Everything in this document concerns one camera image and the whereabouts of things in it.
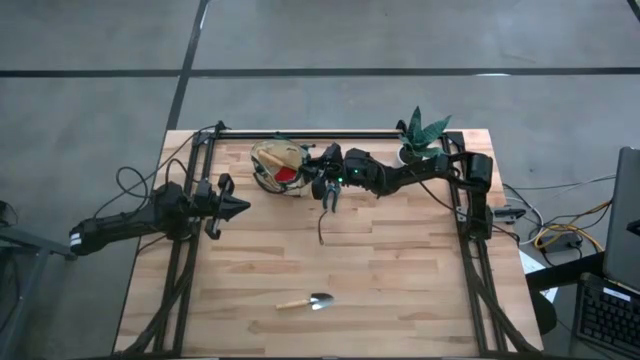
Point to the grey metal stand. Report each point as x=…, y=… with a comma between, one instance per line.
x=30, y=240

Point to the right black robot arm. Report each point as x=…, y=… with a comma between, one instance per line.
x=425, y=172

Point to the small black camera device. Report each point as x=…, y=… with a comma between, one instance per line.
x=510, y=214

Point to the snake plant in white pot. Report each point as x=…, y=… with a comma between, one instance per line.
x=417, y=137

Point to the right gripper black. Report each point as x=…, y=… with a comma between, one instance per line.
x=332, y=160

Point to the black keyboard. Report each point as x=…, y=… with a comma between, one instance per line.
x=607, y=315

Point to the grey laptop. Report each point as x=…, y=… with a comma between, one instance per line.
x=622, y=225

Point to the red garden tool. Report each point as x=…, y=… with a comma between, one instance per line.
x=286, y=175

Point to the white paper sheet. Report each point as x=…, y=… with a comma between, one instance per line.
x=529, y=262

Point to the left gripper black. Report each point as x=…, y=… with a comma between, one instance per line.
x=215, y=205

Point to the black aluminium rig frame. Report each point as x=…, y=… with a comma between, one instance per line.
x=325, y=135

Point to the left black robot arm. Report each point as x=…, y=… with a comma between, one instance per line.
x=125, y=225

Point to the cream and green gardening bag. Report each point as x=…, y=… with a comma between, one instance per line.
x=280, y=147

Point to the black power box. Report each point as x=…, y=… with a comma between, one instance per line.
x=562, y=243

